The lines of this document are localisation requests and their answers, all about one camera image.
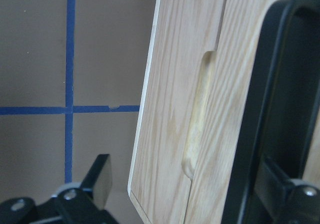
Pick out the black drawer handle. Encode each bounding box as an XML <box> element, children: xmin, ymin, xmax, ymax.
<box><xmin>222</xmin><ymin>0</ymin><xmax>320</xmax><ymax>224</ymax></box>

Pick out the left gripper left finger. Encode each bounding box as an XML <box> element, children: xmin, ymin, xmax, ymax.
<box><xmin>51</xmin><ymin>154</ymin><xmax>112</xmax><ymax>209</ymax></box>

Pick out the wooden drawer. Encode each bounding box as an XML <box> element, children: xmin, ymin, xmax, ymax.
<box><xmin>183</xmin><ymin>0</ymin><xmax>320</xmax><ymax>224</ymax></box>
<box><xmin>127</xmin><ymin>0</ymin><xmax>226</xmax><ymax>224</ymax></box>

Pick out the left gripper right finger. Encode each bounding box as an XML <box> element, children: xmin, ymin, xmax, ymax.
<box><xmin>258</xmin><ymin>157</ymin><xmax>320</xmax><ymax>224</ymax></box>

